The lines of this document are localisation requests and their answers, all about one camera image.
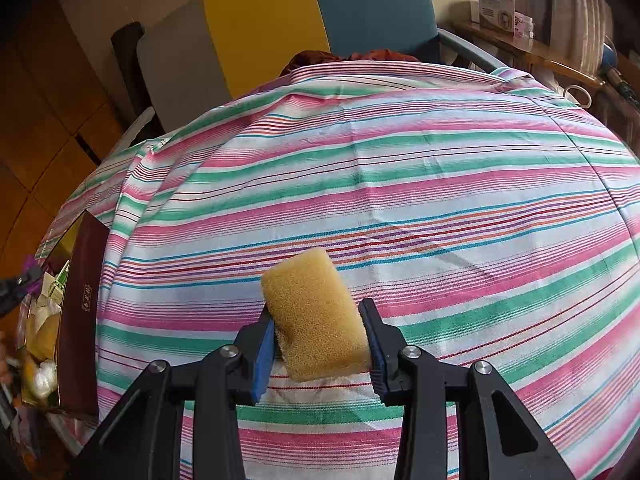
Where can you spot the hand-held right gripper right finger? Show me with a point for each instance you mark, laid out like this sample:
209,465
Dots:
374,370

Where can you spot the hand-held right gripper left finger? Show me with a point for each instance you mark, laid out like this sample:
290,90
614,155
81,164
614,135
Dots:
265,360

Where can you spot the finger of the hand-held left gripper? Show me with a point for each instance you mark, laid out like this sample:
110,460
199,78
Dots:
15,287

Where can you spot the small green white carton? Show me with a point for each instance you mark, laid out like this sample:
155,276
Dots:
55,285

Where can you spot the yellow sponge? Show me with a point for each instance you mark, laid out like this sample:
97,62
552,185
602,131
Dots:
315,320
42,335

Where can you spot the maroon tin box gold interior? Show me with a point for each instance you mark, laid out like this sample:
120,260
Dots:
77,320

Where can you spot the plastic white ball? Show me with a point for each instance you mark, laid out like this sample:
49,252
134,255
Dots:
42,377

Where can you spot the wooden wardrobe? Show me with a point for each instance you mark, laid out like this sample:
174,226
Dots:
40,135

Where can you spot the striped bed sheet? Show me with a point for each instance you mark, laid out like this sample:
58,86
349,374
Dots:
400,185

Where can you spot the grey yellow blue headboard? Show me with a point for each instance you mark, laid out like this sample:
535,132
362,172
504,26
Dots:
280,25

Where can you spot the wooden side desk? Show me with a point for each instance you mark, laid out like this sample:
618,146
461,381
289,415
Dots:
540,55

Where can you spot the small white box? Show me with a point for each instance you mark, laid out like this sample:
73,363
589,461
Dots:
472,10

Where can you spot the small pink box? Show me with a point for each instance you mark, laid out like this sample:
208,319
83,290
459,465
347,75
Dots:
522,25

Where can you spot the white printed box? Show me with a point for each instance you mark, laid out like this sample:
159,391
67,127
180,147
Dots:
495,7

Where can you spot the blue round object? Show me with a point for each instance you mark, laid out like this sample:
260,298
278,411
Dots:
607,57

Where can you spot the striped curtain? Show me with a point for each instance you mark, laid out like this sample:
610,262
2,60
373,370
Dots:
585,10

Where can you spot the grey bed rail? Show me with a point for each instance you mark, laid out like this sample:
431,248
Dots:
467,47
135,130

